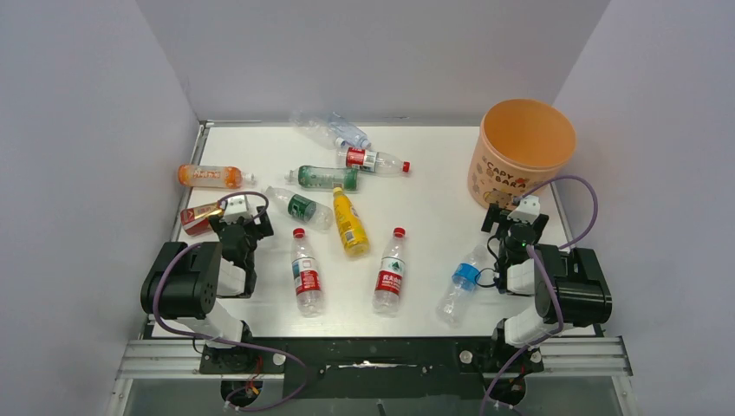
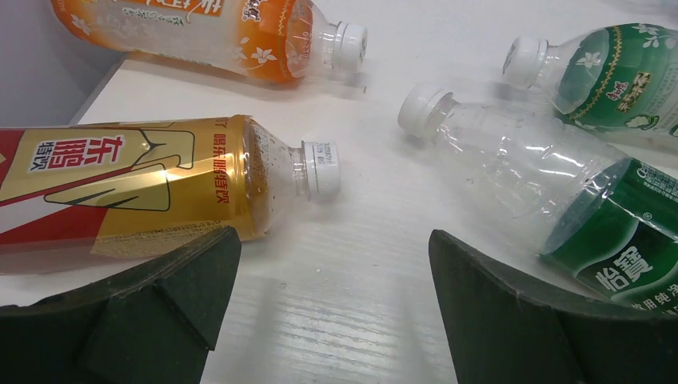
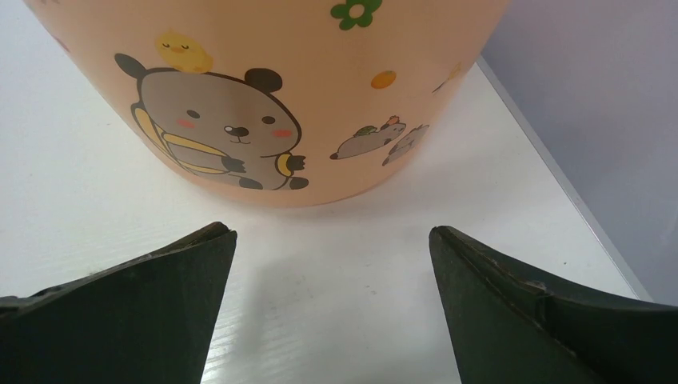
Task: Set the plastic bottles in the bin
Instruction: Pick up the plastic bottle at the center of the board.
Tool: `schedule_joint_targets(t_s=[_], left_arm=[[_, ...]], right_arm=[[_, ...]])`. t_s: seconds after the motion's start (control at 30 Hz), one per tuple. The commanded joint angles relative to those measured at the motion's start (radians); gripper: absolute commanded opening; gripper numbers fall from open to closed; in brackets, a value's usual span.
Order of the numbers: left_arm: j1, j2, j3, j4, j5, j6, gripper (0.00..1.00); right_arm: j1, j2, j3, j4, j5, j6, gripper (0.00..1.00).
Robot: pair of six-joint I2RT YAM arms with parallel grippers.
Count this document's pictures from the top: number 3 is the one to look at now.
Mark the orange cartoon plastic bin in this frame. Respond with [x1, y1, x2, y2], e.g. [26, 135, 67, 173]
[27, 0, 508, 206]

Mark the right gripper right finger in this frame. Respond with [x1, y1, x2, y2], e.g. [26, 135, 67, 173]
[429, 226, 677, 383]

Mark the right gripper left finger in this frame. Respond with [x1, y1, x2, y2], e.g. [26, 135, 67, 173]
[1, 222, 237, 383]

